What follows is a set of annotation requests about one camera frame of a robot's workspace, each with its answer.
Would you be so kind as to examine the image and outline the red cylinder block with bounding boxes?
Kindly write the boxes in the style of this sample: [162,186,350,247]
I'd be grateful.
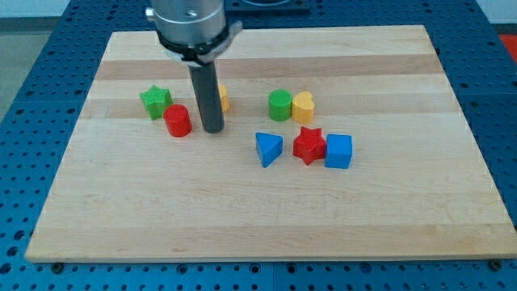
[162,103,192,137]

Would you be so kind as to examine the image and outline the yellow block behind rod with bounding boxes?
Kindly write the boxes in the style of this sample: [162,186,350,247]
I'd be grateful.
[218,84,230,112]

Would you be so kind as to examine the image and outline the yellow heart block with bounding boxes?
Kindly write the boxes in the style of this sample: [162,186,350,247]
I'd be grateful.
[292,91,315,124]

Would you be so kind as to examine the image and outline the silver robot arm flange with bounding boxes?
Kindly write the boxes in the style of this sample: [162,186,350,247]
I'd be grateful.
[145,0,242,67]

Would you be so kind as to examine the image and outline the green cylinder block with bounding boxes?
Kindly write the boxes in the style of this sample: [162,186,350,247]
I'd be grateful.
[268,89,292,121]

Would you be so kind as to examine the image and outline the wooden board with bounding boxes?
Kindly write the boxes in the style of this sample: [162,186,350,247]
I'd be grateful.
[25,25,516,263]

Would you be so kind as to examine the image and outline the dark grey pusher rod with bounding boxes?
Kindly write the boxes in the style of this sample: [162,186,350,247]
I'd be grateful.
[189,62,225,133]

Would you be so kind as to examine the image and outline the blue cube block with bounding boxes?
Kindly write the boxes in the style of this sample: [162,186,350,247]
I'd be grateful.
[324,134,353,169]

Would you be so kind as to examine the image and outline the green star block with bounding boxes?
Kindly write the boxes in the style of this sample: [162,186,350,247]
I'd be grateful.
[140,85,173,120]

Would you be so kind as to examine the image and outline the red star block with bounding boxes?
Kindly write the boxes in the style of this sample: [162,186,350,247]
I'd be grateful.
[292,127,327,166]

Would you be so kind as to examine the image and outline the blue triangle block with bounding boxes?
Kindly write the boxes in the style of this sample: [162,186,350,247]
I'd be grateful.
[255,133,284,168]

